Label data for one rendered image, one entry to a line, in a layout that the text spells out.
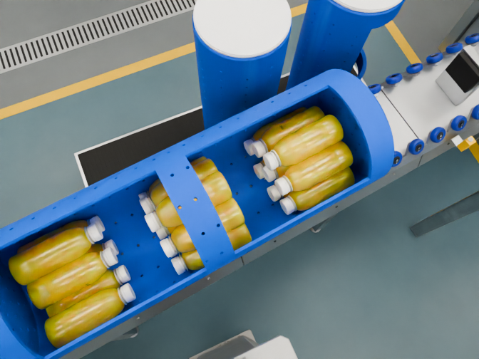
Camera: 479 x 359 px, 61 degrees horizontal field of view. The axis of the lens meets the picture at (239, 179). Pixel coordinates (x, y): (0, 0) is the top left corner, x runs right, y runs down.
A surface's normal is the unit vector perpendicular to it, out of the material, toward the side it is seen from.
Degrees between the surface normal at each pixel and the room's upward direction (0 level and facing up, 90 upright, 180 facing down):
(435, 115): 0
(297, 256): 0
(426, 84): 0
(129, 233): 22
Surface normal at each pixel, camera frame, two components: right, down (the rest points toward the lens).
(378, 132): 0.27, 0.13
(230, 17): 0.03, -0.33
